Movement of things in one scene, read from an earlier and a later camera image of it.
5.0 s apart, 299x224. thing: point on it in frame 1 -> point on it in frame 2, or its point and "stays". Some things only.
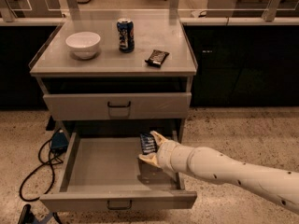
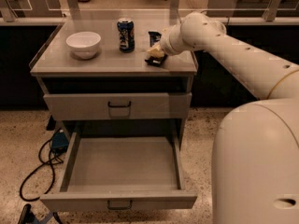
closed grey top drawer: x=158 y=105 stays
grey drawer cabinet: x=94 y=91 stays
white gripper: x=166 y=154 -> x=165 y=46
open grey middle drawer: x=104 y=171 stays
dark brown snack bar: x=157 y=58 stays
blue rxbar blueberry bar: x=148 y=143 -> x=154 y=36
